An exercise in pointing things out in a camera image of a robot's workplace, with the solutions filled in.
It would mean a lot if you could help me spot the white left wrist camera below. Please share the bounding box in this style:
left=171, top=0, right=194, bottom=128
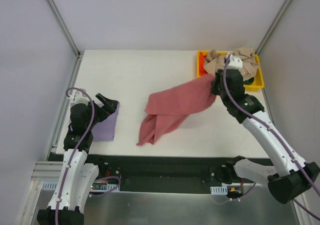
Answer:
left=68, top=88, right=90, bottom=107

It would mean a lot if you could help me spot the folded lavender t shirt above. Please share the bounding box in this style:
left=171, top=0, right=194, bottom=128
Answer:
left=69, top=101, right=121, bottom=143

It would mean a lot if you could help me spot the yellow plastic bin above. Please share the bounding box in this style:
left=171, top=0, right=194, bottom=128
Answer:
left=195, top=50, right=265, bottom=92

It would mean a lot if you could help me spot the aluminium front frame rail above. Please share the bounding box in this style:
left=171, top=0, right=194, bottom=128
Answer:
left=31, top=160, right=302, bottom=186

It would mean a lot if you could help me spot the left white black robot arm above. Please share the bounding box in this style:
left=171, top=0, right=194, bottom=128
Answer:
left=37, top=91, right=121, bottom=225

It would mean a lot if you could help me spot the green t shirt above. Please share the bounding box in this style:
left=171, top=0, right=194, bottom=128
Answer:
left=243, top=77, right=255, bottom=86

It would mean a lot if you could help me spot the left aluminium corner post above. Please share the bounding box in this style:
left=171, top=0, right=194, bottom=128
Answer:
left=37, top=0, right=85, bottom=59

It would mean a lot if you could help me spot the orange t shirt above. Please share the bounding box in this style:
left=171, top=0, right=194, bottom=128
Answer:
left=198, top=53, right=207, bottom=77

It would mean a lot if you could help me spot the beige crumpled t shirt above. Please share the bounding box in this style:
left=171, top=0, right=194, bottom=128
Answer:
left=203, top=46, right=260, bottom=81

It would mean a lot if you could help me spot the right white cable duct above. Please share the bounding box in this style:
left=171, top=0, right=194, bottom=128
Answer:
left=210, top=185, right=228, bottom=196

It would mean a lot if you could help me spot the left white cable duct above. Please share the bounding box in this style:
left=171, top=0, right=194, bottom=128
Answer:
left=41, top=181, right=120, bottom=193

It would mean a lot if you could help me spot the white cable duct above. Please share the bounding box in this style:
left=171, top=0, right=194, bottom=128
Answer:
left=41, top=181, right=120, bottom=193
left=210, top=185, right=228, bottom=196

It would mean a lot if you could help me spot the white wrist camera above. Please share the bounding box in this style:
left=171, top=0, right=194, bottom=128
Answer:
left=225, top=53, right=243, bottom=71
left=68, top=88, right=90, bottom=107

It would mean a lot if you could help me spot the pink red t shirt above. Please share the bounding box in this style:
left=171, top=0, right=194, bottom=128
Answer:
left=136, top=74, right=216, bottom=146

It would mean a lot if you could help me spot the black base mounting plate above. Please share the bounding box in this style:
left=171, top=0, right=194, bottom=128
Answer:
left=47, top=153, right=276, bottom=195

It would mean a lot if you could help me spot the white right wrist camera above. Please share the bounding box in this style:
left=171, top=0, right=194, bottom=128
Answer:
left=225, top=53, right=243, bottom=71

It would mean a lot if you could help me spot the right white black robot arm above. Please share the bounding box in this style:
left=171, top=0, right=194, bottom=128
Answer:
left=211, top=69, right=320, bottom=204

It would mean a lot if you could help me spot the right aluminium corner post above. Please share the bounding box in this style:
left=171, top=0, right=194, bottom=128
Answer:
left=255, top=0, right=293, bottom=56

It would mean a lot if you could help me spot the aluminium corner post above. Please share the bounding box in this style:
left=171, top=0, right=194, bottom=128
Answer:
left=37, top=0, right=85, bottom=59
left=255, top=0, right=293, bottom=56

